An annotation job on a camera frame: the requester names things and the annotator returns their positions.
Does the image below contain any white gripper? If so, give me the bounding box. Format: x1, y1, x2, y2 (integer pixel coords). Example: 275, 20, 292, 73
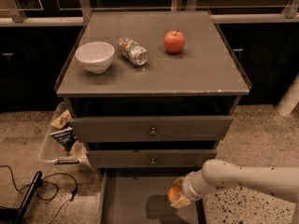
170, 171, 203, 209

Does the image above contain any orange fruit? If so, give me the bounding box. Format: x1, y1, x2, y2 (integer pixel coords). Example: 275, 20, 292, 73
167, 185, 181, 203

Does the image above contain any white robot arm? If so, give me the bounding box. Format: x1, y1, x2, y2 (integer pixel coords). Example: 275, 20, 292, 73
167, 159, 299, 224

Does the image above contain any open bottom drawer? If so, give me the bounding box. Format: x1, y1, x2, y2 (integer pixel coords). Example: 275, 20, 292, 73
99, 168, 207, 224

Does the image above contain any middle drawer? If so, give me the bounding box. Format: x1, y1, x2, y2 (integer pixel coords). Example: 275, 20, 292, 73
87, 149, 217, 168

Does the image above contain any top drawer knob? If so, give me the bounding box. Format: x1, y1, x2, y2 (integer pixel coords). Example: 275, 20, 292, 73
149, 127, 157, 136

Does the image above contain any top drawer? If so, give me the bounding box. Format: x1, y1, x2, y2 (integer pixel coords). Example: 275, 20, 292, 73
70, 116, 233, 143

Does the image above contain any grey drawer cabinet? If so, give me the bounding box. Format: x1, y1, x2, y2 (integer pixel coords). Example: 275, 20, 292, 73
53, 10, 252, 177

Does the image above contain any dark blue snack bag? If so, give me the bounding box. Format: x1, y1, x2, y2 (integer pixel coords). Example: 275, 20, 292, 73
50, 127, 78, 151

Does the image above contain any tan snack packet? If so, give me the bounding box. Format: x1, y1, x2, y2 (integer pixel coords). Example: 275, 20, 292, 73
50, 110, 71, 130

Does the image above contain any red apple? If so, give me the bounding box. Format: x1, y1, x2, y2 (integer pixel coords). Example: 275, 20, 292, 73
164, 31, 185, 54

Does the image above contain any crushed soda can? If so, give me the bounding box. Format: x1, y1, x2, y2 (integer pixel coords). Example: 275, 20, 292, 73
118, 37, 148, 66

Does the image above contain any white bowl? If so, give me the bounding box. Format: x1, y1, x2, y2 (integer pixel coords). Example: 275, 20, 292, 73
75, 42, 115, 74

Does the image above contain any black flat device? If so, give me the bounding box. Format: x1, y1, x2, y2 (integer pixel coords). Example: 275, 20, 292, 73
0, 171, 42, 224

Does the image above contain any white post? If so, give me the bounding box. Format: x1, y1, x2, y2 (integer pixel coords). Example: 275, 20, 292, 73
276, 74, 299, 117

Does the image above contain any black cable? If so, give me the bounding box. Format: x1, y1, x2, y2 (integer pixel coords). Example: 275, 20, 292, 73
0, 164, 78, 224

